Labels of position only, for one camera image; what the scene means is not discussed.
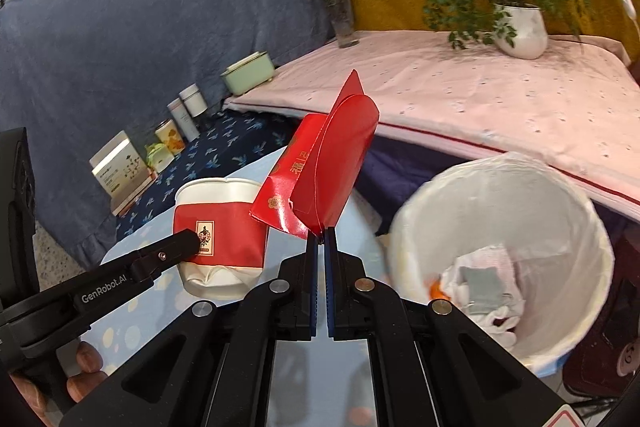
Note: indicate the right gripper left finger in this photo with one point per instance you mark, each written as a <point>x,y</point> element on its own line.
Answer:
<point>212,365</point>

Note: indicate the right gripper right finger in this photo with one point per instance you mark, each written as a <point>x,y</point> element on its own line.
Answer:
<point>430,364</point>

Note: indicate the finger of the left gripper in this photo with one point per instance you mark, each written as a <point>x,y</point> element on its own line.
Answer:
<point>50,319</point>

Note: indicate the orange plastic bag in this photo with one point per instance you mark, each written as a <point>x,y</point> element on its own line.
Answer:
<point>436,292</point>

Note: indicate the red and white paper cup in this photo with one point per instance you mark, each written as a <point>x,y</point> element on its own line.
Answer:
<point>233,244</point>

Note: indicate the red paper box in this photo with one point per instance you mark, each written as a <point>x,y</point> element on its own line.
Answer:
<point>307,190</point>

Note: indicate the white botanical print box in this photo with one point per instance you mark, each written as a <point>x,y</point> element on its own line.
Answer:
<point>121,171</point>

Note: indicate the white bin with liner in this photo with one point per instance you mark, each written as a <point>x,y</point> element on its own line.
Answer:
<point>512,243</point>

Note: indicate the green yellow small packet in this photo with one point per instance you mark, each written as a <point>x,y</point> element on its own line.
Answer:
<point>158,157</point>

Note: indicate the tall white pink bottle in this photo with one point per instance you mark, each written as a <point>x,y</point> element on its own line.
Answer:
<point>183,119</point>

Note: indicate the navy leaf print cloth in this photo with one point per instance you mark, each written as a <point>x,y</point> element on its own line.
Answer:
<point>235,141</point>

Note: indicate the blue grey fabric cover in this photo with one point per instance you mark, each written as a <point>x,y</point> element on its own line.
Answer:
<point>74,73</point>

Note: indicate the white lidded jar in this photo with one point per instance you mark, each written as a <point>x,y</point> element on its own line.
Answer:
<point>194,101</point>

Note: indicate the pink dotted sheet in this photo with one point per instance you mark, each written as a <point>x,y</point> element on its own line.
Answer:
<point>576,107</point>

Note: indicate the mint green lunch box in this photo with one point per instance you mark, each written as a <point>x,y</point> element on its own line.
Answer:
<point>248,73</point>

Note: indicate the white camera device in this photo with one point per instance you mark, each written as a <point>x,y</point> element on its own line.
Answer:
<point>628,361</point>

